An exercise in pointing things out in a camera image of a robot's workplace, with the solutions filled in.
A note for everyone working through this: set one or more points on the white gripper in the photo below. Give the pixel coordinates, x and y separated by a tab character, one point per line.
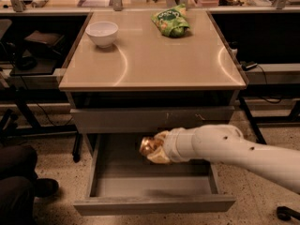
171	144

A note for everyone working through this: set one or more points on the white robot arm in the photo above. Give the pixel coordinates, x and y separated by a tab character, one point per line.
225	144

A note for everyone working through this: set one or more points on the open grey drawer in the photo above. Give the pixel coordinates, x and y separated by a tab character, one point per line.
123	182

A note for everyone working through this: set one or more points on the grey drawer cabinet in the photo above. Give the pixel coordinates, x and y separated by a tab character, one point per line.
144	69

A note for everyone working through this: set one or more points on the closed grey upper drawer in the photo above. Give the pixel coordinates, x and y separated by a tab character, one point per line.
127	120

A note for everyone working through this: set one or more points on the black power adapter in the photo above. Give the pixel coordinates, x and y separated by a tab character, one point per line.
246	66

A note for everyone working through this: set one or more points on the black shoe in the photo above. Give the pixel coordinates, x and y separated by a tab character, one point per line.
45	187

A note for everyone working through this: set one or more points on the green chip bag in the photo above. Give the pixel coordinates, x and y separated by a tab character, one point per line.
172	22

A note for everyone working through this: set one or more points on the white ceramic bowl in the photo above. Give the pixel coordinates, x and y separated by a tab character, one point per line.
103	34

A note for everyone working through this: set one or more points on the black chair caster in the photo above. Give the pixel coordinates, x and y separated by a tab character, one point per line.
285	213

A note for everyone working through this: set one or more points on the person's dark trouser legs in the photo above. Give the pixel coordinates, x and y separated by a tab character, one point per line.
17	177

